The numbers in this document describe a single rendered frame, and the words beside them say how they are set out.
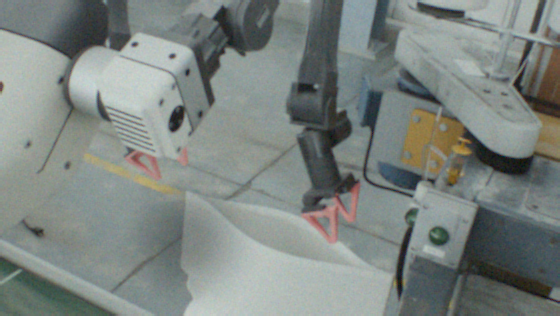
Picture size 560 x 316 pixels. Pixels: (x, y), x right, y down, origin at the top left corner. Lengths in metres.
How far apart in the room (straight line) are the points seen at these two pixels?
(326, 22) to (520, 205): 0.44
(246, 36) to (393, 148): 0.61
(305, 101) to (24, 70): 0.50
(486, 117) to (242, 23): 0.43
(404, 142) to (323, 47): 0.35
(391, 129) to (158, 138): 0.70
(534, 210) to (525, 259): 0.07
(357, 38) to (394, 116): 4.71
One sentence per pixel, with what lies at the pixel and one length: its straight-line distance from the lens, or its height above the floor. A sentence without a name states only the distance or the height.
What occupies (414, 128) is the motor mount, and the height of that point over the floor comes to 1.25.
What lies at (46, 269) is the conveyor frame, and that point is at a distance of 2.26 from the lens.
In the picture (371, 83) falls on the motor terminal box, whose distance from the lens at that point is 1.43.
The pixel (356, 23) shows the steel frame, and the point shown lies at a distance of 6.07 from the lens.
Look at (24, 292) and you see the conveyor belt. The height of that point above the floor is 0.38.
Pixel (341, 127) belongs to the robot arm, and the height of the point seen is 1.29.
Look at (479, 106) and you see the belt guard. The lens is 1.12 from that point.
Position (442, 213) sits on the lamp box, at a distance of 0.96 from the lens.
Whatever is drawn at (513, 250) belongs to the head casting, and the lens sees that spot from 1.02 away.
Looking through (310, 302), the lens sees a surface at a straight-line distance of 1.33.
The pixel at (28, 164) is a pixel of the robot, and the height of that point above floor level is 1.35.
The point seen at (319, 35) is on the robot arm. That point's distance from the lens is 1.15.
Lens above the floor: 1.78
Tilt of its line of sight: 27 degrees down
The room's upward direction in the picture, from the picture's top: 9 degrees clockwise
